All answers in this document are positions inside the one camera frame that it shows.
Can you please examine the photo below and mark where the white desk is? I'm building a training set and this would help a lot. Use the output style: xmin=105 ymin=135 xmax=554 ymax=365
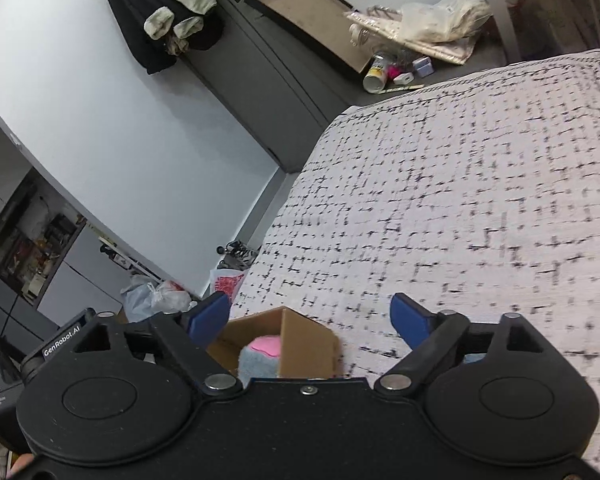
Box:
xmin=470 ymin=0 xmax=523 ymax=61

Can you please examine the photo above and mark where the grey pink plush cube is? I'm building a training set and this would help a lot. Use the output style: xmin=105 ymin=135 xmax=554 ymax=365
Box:
xmin=237 ymin=336 xmax=283 ymax=381

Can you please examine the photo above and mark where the red white printed bag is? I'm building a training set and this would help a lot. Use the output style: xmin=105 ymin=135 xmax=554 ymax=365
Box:
xmin=209 ymin=267 xmax=248 ymax=306

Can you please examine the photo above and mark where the white black patterned blanket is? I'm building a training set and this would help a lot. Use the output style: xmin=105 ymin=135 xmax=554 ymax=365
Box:
xmin=230 ymin=47 xmax=600 ymax=480

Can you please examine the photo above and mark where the black hanging jacket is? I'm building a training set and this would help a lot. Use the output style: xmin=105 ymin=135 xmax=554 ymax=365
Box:
xmin=100 ymin=0 xmax=226 ymax=76

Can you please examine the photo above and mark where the brown board with black frame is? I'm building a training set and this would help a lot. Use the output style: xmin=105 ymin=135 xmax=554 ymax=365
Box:
xmin=245 ymin=0 xmax=376 ymax=78

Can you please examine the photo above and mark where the white yellow paper tube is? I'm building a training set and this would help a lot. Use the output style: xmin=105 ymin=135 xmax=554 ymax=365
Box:
xmin=362 ymin=55 xmax=393 ymax=93

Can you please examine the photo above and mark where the grey wardrobe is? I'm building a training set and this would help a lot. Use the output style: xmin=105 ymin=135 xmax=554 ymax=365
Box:
xmin=180 ymin=0 xmax=361 ymax=173

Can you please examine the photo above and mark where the brown cardboard box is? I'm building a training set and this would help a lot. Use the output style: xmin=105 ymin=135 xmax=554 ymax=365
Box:
xmin=205 ymin=306 xmax=343 ymax=381

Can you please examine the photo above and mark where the white plastic bag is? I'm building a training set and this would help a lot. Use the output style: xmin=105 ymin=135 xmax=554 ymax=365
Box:
xmin=150 ymin=280 xmax=193 ymax=313

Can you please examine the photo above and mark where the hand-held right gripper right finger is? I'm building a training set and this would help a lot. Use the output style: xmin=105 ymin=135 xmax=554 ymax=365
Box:
xmin=374 ymin=292 xmax=543 ymax=398

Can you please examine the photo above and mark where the white grey shelf cabinet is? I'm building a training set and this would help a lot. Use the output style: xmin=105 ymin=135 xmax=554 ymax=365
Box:
xmin=0 ymin=110 xmax=128 ymax=346

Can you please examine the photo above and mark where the cream plastic bag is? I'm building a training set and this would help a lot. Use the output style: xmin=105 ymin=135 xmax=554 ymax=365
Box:
xmin=397 ymin=0 xmax=493 ymax=43

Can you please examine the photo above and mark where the person's left hand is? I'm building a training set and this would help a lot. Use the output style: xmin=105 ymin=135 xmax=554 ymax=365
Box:
xmin=7 ymin=452 xmax=37 ymax=478

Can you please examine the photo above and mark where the grey blue plastic bag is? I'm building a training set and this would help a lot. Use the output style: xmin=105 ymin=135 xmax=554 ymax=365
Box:
xmin=122 ymin=275 xmax=156 ymax=323

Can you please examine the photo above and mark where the white patterned flat bag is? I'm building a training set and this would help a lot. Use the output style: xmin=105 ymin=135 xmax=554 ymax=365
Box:
xmin=347 ymin=7 xmax=478 ymax=66

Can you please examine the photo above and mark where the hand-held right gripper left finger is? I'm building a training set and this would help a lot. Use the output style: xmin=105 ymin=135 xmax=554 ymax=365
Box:
xmin=72 ymin=291 xmax=243 ymax=398

